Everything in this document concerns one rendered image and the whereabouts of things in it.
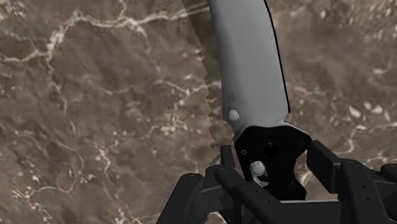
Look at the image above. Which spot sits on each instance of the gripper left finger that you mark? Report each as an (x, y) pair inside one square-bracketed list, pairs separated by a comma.
[(204, 195)]

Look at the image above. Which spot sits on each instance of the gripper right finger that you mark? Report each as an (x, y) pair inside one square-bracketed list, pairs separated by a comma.
[(353, 183)]

